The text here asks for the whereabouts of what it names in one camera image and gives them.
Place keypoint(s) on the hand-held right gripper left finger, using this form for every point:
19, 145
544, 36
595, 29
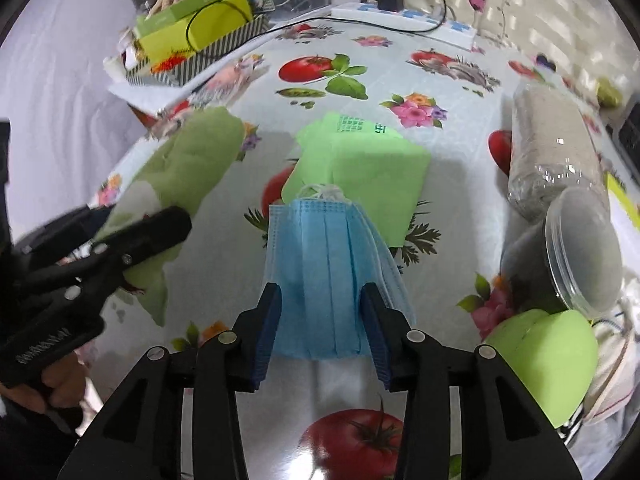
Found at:
265, 330

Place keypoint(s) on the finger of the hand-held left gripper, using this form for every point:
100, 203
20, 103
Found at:
160, 230
65, 235

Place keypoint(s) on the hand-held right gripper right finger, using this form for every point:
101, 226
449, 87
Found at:
375, 335

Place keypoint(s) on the green rabbit print towel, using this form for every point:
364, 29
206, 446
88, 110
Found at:
195, 160

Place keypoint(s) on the blue face mask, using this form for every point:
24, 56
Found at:
320, 270

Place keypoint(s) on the person's left hand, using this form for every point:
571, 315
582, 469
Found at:
60, 385

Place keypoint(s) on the green non-woven bag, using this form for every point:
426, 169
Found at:
370, 170

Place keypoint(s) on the clear plastic bag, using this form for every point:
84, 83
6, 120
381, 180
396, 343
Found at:
235, 77

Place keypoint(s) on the green heart-shaped sponge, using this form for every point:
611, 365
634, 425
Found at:
545, 360

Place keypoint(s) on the grey striped box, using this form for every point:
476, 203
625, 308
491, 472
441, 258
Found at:
215, 57

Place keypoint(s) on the yellow-green box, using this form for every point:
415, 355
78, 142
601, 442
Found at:
220, 20

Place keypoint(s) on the clear plastic jar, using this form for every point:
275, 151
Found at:
580, 250

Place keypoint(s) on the floral vinyl tablecloth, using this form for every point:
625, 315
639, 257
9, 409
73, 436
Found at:
450, 110

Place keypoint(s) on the white cloth bundle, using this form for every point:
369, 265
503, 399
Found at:
610, 380

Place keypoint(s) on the beige towel in plastic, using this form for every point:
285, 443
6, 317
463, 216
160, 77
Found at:
550, 140

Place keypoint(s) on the yellow-green card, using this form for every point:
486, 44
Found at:
620, 200

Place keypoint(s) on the white power strip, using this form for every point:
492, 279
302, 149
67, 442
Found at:
450, 27

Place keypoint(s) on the heart print curtain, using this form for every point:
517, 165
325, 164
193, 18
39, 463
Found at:
550, 10

